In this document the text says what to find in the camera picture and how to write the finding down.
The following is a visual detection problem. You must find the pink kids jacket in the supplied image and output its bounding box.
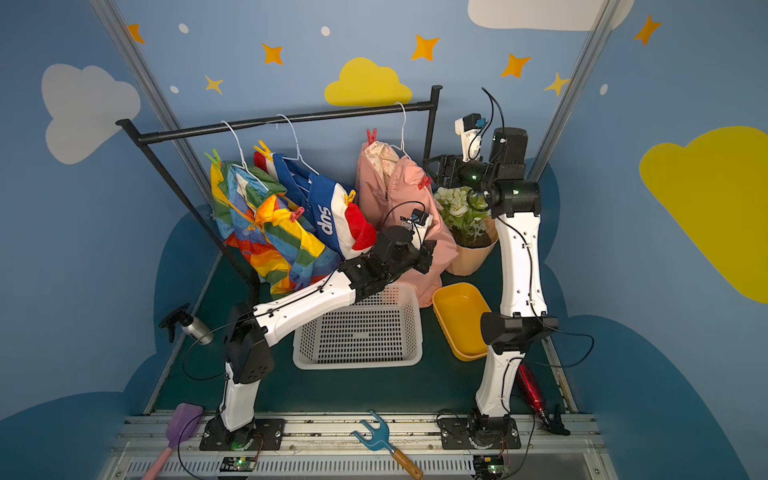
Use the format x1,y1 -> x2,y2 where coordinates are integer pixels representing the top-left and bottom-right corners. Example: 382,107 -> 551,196
356,141 -> 457,308

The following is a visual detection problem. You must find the white wire hanger pink jacket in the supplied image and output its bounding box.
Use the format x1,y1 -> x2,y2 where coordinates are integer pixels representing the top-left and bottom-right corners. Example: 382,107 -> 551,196
391,101 -> 409,158

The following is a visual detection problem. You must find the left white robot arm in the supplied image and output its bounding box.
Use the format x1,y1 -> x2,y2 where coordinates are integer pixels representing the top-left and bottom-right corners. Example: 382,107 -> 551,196
218,225 -> 437,434

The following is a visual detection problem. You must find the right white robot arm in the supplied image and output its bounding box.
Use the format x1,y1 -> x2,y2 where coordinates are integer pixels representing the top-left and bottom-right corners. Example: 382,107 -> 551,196
425,127 -> 558,445

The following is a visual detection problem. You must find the white hanger rainbow jacket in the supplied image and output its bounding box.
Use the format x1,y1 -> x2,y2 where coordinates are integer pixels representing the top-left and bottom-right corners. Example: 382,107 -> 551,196
220,120 -> 267,189

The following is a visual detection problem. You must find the artificial white flowers plant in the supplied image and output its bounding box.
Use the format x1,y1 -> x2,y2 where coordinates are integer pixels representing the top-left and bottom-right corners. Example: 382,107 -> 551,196
433,186 -> 492,248

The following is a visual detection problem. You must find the yellow clothespin lower blue jacket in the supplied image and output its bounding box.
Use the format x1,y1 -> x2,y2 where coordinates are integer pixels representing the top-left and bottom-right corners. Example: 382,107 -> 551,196
344,190 -> 356,206

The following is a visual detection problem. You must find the yellow clothespin blue jacket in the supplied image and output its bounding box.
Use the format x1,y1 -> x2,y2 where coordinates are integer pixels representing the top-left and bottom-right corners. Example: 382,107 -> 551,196
344,190 -> 356,206
253,140 -> 273,161

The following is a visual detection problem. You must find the blue red white jacket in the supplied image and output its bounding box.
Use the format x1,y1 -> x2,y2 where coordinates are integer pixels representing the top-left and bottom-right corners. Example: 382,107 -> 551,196
253,151 -> 377,259

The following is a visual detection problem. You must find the white plastic laundry basket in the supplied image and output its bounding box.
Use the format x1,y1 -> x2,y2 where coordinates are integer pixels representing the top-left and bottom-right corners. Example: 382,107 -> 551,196
293,282 -> 423,370

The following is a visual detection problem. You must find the beige faceted flower pot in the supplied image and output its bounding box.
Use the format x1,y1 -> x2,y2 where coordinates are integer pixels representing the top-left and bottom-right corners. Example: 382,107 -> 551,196
447,218 -> 498,277

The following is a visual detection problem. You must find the yellow plastic tray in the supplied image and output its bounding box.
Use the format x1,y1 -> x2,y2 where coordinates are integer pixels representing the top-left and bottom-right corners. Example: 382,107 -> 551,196
432,282 -> 490,362

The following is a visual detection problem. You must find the pink clothespin rainbow jacket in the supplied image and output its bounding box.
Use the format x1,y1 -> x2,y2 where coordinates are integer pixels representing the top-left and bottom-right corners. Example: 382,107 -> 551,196
289,207 -> 305,222

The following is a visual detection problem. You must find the rainbow striped jacket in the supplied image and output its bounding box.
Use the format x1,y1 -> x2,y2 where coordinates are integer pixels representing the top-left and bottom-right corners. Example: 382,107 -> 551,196
210,161 -> 341,299

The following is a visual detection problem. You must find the yellow clothespin top blue jacket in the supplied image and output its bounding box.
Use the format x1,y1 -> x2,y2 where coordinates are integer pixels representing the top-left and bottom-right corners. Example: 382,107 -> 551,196
253,140 -> 273,161

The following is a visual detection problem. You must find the blue garden fork tool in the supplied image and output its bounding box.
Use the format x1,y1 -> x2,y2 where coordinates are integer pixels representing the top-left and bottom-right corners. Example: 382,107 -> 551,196
352,410 -> 423,480

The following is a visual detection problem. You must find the green clothespin rainbow jacket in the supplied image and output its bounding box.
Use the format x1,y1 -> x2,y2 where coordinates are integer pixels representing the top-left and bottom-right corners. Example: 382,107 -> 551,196
205,149 -> 222,168

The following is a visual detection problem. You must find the purple silicone spatula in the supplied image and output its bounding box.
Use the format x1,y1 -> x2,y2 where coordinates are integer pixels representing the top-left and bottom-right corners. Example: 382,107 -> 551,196
142,403 -> 204,480

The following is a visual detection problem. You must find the black clothes rack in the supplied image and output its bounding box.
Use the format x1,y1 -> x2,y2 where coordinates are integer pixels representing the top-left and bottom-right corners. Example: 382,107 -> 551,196
115,84 -> 444,306

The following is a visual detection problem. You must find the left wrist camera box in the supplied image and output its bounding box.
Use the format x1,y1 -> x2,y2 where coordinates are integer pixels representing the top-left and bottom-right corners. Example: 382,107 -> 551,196
401,209 -> 433,248

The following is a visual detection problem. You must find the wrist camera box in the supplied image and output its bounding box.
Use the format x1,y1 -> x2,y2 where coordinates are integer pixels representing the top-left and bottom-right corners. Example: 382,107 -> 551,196
454,113 -> 487,163
401,209 -> 433,248

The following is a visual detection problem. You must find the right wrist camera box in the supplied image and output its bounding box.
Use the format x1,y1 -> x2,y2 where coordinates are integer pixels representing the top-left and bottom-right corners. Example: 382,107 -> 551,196
454,113 -> 487,163

